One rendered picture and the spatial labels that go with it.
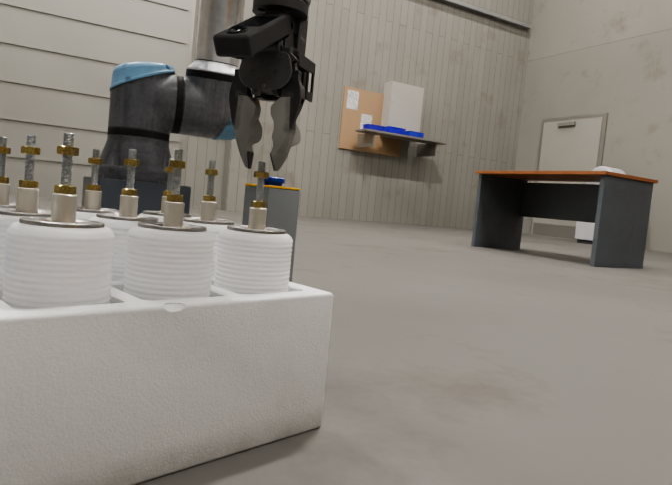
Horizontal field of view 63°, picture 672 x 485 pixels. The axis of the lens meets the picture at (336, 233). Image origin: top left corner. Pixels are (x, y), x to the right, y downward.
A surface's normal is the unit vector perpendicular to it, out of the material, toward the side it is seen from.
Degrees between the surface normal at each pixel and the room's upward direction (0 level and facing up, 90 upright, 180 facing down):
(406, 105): 90
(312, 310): 90
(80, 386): 90
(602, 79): 90
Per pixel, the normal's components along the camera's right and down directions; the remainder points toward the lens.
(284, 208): 0.70, 0.11
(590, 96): -0.87, -0.06
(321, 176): 0.47, 0.10
